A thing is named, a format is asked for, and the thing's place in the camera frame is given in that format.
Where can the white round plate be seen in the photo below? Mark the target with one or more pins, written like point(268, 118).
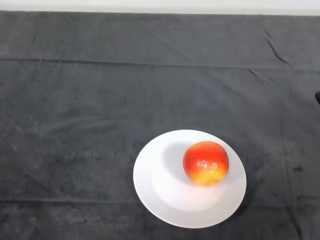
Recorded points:
point(175, 200)

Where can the red yellow apple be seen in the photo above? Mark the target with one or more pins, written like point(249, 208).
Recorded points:
point(206, 162)

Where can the dark grey cloth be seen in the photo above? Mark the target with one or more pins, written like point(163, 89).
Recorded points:
point(150, 87)

